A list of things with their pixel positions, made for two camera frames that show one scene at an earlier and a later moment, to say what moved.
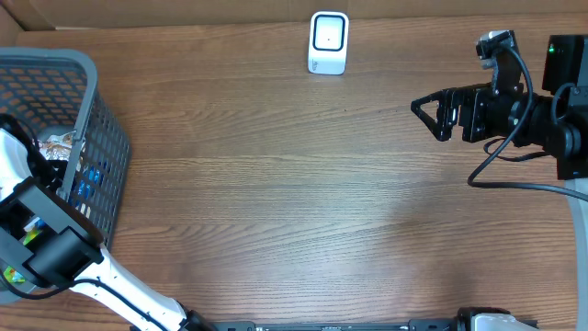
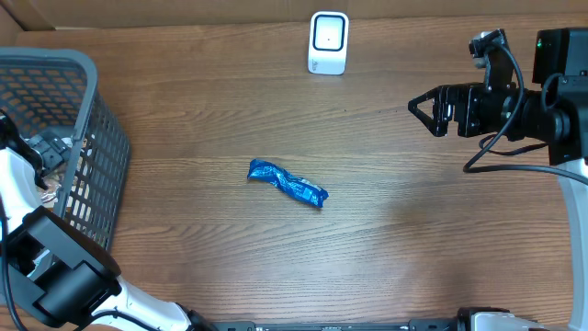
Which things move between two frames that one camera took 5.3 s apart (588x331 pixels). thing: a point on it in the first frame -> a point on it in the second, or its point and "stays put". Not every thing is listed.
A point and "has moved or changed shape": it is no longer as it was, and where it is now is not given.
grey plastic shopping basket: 56,88 stays put
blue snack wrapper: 90,179 -> 299,188
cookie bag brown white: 56,147 has moved or changed shape
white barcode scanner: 328,42 stays put
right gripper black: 446,99 stays put
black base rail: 412,325 stays put
